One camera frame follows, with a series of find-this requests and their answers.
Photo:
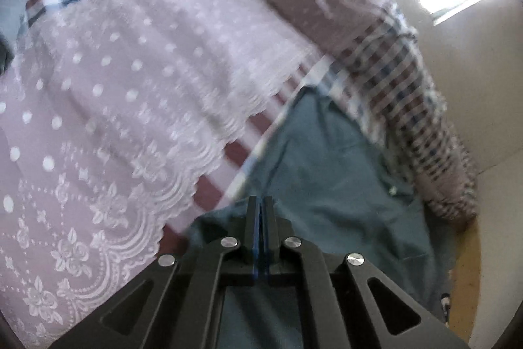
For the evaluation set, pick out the wooden headboard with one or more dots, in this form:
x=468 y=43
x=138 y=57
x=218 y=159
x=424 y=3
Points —
x=465 y=271

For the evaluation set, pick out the checked pink bed sheet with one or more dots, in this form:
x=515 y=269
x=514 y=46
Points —
x=122 y=87

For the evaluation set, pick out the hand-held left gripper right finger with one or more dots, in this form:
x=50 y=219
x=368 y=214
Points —
x=269 y=238

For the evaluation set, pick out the checked duvet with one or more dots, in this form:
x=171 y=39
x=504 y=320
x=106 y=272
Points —
x=367 y=46

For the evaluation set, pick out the blue-grey sweatshirt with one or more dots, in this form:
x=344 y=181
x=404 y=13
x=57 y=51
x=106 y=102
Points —
x=327 y=177

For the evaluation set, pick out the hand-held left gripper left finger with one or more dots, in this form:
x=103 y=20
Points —
x=252 y=234

